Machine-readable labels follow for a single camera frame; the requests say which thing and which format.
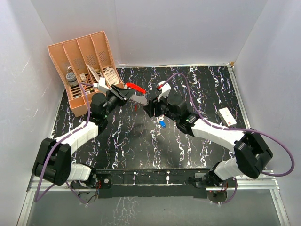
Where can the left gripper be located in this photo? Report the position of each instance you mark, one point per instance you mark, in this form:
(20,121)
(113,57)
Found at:
(122,95)

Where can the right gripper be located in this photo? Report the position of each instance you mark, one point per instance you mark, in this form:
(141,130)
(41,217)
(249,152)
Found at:
(153,104)

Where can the key with blue tag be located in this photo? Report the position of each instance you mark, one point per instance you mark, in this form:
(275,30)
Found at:
(161,122)

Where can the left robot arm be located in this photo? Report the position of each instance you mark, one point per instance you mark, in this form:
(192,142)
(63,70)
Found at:
(53,162)

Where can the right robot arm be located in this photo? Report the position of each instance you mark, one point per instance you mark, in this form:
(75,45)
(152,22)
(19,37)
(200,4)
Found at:
(252,154)

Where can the white labelled packet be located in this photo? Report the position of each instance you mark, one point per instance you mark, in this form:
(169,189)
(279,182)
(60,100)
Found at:
(111,76)

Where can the white paper card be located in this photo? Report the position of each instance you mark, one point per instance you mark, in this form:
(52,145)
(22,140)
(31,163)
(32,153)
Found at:
(95,74)

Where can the pink desk organizer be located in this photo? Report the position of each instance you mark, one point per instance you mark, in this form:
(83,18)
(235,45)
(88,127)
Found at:
(72,56)

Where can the grey round jar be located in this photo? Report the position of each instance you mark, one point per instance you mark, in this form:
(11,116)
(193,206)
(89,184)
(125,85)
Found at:
(71,78)

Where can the small white box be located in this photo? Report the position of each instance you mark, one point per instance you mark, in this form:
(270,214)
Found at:
(226,117)

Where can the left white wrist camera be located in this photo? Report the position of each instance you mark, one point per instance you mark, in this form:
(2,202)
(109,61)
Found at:
(101,85)

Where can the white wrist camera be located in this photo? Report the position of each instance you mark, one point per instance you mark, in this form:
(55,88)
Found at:
(101,85)
(164,89)

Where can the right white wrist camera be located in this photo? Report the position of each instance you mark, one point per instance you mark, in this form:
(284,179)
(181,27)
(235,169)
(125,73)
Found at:
(164,89)

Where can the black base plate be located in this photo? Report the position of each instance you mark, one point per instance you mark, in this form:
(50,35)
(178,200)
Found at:
(111,183)

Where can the aluminium frame rail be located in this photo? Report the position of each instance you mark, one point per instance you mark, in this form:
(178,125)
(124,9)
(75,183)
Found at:
(159,199)

